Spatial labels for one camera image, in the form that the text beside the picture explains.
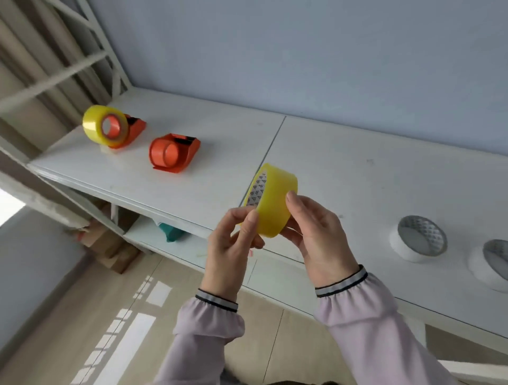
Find person's left hand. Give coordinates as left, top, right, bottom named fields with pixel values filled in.
left=200, top=205, right=266, bottom=304

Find person's right hand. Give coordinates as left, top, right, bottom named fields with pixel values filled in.
left=280, top=191, right=360, bottom=288

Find yellow tape roll patterned core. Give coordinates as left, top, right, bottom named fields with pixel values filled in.
left=241, top=163, right=298, bottom=239

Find person's left forearm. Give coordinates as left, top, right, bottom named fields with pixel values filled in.
left=154, top=289, right=246, bottom=385

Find person's right forearm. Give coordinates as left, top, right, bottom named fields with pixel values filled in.
left=315, top=265, right=463, bottom=385

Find teal bag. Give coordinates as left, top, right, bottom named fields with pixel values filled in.
left=158, top=222, right=188, bottom=243

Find orange tape dispenser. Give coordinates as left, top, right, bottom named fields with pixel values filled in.
left=149, top=133, right=201, bottom=174
left=106, top=114, right=147, bottom=150

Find white tape roll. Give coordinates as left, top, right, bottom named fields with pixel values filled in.
left=468, top=239, right=508, bottom=294
left=388, top=215, right=448, bottom=263

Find brown cardboard boxes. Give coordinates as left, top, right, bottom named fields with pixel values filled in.
left=75, top=204, right=140, bottom=275

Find yellow tape roll orange core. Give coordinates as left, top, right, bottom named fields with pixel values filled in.
left=82, top=105, right=130, bottom=146

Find beige curtain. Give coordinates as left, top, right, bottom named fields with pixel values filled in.
left=0, top=0, right=114, bottom=159

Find white metal rack frame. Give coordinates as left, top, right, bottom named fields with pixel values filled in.
left=0, top=0, right=133, bottom=239

